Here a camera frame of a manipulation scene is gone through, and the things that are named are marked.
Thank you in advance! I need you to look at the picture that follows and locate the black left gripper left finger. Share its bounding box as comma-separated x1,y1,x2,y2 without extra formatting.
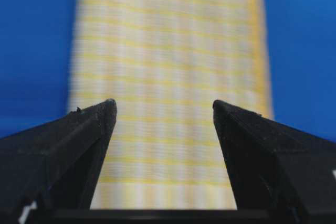
1,99,117,223

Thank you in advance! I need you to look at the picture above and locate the blue table cloth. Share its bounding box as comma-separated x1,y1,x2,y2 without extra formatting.
1,0,335,141

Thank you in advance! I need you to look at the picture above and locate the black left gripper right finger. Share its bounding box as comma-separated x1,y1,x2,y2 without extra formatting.
213,100,335,223

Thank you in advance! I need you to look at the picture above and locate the yellow checked towel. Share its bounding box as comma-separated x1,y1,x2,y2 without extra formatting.
68,0,273,209

